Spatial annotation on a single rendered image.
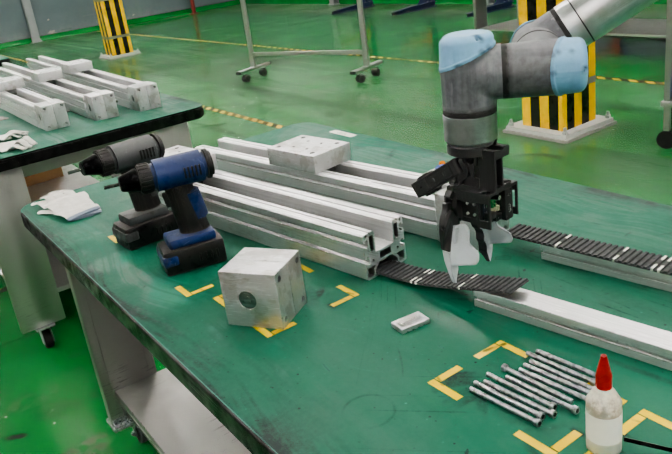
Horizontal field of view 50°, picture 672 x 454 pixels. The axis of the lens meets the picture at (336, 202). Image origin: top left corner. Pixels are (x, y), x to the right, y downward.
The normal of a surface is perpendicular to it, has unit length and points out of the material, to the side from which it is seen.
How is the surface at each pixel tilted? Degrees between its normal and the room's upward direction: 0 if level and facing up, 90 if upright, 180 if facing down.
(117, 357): 90
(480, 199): 90
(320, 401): 0
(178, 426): 0
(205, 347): 0
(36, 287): 90
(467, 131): 90
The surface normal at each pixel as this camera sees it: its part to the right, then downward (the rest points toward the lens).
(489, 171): -0.72, 0.33
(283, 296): 0.92, 0.02
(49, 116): 0.58, 0.22
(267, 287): -0.37, 0.37
